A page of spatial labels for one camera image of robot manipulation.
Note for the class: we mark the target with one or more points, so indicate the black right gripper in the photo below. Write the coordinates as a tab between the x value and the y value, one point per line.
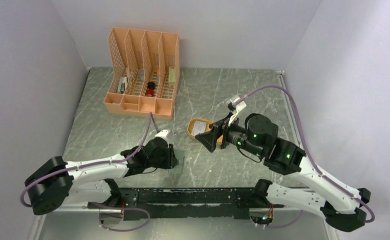
209	138

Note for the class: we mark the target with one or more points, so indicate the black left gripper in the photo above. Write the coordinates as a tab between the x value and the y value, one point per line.
170	160

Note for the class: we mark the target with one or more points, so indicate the yellow oval tray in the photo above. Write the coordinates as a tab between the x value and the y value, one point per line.
191	122

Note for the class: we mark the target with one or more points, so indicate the green leather card holder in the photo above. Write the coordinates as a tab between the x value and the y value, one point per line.
180	157

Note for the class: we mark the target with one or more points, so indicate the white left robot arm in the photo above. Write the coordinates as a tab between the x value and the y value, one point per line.
58	182

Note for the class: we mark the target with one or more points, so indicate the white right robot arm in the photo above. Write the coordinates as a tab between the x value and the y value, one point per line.
341	206

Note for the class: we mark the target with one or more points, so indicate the grey credit card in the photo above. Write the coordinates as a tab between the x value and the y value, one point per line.
199	127

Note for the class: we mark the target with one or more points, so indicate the red black stamp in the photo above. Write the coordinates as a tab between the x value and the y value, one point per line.
150	89

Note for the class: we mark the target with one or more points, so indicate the pale green eraser box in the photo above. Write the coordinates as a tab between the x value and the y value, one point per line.
171	77

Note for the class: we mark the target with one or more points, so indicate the grey white utility knife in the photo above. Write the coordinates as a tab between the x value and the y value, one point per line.
122	84

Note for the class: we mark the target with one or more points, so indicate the orange plastic desk organizer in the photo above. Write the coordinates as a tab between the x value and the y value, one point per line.
143	56

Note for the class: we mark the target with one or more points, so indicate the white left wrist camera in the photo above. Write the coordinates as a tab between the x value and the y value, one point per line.
165	135

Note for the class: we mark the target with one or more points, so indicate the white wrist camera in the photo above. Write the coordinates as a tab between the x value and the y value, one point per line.
165	135
235	106

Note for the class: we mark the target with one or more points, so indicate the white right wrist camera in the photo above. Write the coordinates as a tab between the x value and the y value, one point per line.
235	106

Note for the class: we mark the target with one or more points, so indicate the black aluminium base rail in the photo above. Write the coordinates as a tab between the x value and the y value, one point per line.
167	203

